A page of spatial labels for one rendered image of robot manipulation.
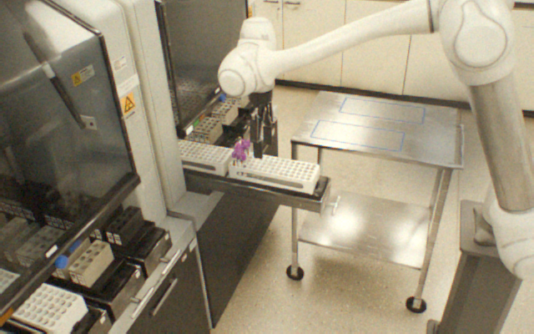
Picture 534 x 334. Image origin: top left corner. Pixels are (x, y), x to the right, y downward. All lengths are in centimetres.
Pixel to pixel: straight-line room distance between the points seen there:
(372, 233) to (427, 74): 189
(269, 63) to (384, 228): 123
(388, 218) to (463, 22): 138
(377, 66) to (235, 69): 270
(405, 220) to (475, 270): 65
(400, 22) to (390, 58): 250
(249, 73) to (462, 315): 117
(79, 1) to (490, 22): 90
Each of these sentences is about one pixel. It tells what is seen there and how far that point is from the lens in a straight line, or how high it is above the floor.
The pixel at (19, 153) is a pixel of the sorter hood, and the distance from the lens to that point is 100.
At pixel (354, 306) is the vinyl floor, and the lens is 219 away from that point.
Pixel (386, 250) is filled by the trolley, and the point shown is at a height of 28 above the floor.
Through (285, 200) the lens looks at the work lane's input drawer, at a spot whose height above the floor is 78.
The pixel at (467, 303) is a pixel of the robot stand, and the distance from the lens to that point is 176.
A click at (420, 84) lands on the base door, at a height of 19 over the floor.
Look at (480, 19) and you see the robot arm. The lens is 97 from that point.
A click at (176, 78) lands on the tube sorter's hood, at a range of 142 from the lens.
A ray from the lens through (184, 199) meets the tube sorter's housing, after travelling 160.
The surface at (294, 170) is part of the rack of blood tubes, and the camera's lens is 149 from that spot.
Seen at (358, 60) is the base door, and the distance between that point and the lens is 374.
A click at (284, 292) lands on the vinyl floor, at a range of 222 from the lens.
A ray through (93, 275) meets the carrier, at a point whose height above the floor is 84.
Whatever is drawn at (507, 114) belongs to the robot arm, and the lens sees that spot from 111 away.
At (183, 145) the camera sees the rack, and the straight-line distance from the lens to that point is 166.
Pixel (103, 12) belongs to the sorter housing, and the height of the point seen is 144.
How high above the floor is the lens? 173
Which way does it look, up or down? 34 degrees down
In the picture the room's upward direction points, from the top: 2 degrees counter-clockwise
